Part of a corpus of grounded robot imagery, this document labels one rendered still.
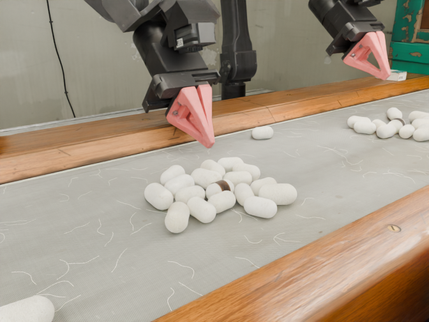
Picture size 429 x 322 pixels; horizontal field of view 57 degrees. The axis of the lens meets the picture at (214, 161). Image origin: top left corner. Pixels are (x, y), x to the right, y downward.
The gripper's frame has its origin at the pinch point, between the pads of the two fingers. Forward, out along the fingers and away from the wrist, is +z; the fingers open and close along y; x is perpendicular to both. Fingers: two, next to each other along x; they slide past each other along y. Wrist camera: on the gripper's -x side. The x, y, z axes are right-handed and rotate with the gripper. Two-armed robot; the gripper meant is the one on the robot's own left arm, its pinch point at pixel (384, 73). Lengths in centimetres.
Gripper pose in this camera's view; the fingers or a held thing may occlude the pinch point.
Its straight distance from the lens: 75.1
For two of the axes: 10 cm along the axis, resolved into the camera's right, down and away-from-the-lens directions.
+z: 4.6, 8.2, -3.5
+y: 8.0, -2.1, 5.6
